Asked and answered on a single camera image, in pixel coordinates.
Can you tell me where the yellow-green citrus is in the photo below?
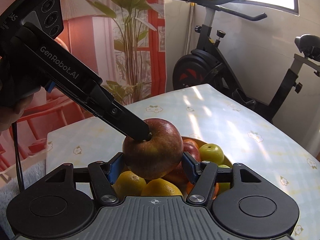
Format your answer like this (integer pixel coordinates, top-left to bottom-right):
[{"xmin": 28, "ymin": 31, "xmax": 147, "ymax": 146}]
[{"xmin": 217, "ymin": 164, "xmax": 232, "ymax": 196}]

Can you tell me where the small orange tangerine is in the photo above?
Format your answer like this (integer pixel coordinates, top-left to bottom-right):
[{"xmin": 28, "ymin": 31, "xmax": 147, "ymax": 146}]
[{"xmin": 183, "ymin": 139, "xmax": 199, "ymax": 149}]

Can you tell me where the red apple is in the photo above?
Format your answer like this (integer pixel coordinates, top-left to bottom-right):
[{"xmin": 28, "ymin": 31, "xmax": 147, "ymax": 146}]
[
  {"xmin": 123, "ymin": 118, "xmax": 183, "ymax": 180},
  {"xmin": 162, "ymin": 142, "xmax": 201, "ymax": 186}
]

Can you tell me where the person's left hand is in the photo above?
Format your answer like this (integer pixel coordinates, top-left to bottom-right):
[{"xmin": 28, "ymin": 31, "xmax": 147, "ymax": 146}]
[{"xmin": 0, "ymin": 93, "xmax": 35, "ymax": 132}]

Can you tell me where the small orange under gripper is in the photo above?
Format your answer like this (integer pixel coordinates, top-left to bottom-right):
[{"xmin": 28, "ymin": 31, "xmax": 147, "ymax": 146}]
[{"xmin": 186, "ymin": 182, "xmax": 219, "ymax": 199}]

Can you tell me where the green small apple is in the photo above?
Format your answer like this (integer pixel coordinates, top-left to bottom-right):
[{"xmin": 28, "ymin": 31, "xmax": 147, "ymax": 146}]
[{"xmin": 199, "ymin": 144, "xmax": 225, "ymax": 165}]

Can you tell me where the beige round plate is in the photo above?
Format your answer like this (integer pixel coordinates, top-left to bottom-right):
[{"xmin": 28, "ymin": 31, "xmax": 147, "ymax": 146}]
[{"xmin": 181, "ymin": 136, "xmax": 233, "ymax": 201}]

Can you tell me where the large yellow citrus rear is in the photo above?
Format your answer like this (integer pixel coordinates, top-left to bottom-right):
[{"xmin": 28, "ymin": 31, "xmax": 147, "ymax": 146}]
[{"xmin": 113, "ymin": 171, "xmax": 146, "ymax": 200}]

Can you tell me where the large yellow citrus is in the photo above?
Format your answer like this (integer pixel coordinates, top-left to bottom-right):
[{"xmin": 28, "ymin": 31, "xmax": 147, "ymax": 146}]
[
  {"xmin": 113, "ymin": 171, "xmax": 146, "ymax": 200},
  {"xmin": 141, "ymin": 178, "xmax": 183, "ymax": 197}
]

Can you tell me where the large yellow citrus front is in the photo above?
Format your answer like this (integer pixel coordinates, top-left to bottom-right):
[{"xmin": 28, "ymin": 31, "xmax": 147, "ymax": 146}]
[{"xmin": 141, "ymin": 178, "xmax": 183, "ymax": 197}]

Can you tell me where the floral checked tablecloth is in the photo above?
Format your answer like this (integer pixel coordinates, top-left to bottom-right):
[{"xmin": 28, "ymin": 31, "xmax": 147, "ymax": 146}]
[{"xmin": 46, "ymin": 85, "xmax": 319, "ymax": 239}]

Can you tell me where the red printed backdrop curtain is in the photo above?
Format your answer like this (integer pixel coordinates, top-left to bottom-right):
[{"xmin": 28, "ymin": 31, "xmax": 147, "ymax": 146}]
[{"xmin": 1, "ymin": 0, "xmax": 167, "ymax": 161}]

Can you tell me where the black exercise bike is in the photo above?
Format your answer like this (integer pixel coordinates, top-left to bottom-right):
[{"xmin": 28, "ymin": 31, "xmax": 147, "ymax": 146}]
[{"xmin": 172, "ymin": 0, "xmax": 319, "ymax": 121}]

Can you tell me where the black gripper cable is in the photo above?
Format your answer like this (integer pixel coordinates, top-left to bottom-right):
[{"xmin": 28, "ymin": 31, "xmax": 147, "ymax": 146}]
[{"xmin": 11, "ymin": 121, "xmax": 26, "ymax": 192}]

